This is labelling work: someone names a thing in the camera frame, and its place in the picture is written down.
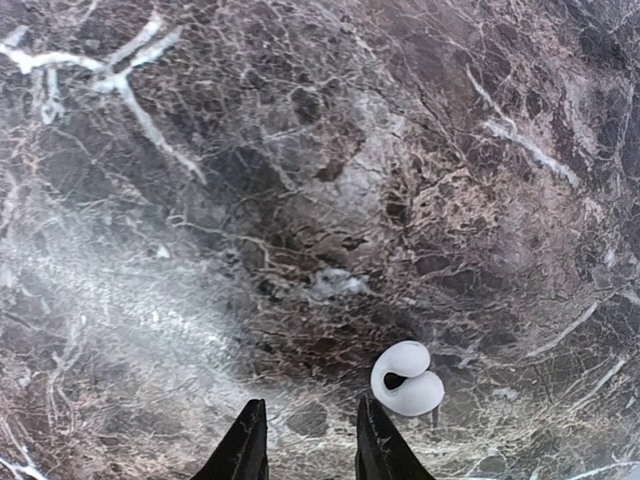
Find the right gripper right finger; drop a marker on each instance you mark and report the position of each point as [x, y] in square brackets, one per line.
[382, 453]

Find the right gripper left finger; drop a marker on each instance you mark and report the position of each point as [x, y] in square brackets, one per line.
[242, 452]

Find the white earbud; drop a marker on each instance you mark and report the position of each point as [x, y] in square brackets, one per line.
[401, 380]

